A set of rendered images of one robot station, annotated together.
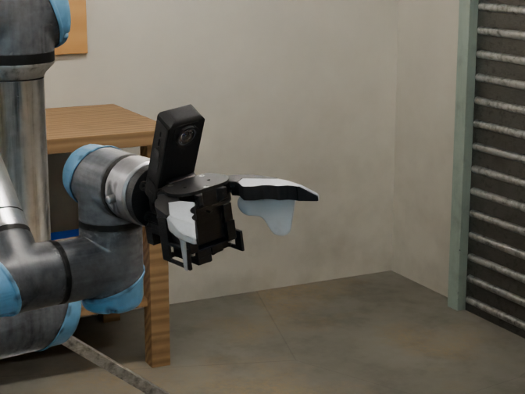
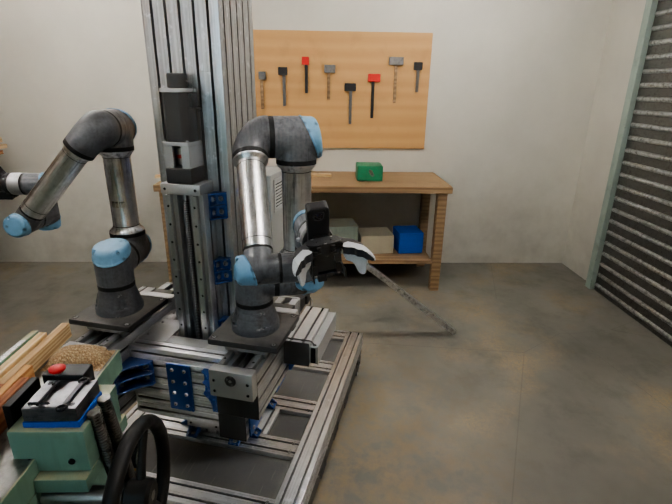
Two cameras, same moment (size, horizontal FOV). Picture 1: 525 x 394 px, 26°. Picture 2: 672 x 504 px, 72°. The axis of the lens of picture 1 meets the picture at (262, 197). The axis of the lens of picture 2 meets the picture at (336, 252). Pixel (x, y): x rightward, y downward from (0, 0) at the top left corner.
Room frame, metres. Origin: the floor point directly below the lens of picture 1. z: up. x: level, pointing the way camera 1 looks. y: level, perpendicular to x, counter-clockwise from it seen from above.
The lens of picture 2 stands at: (0.35, -0.32, 1.54)
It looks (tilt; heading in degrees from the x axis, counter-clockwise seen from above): 20 degrees down; 24
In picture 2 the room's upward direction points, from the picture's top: 1 degrees clockwise
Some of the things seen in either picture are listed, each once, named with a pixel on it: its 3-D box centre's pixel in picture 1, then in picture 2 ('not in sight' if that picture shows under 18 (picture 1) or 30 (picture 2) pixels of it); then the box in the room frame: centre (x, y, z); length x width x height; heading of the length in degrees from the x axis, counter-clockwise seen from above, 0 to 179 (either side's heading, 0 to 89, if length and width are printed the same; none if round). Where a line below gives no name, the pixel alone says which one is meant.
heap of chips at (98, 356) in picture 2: not in sight; (77, 354); (0.98, 0.65, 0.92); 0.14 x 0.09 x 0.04; 116
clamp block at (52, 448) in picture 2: not in sight; (69, 425); (0.80, 0.44, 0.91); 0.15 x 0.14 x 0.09; 26
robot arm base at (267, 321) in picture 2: not in sight; (255, 311); (1.44, 0.45, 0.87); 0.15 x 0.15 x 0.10
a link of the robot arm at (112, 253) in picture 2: not in sight; (114, 261); (1.34, 0.93, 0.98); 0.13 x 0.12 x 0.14; 26
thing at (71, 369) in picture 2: not in sight; (65, 392); (0.81, 0.44, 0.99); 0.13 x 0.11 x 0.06; 26
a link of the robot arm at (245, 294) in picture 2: not in sight; (255, 277); (1.44, 0.44, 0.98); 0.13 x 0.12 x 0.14; 127
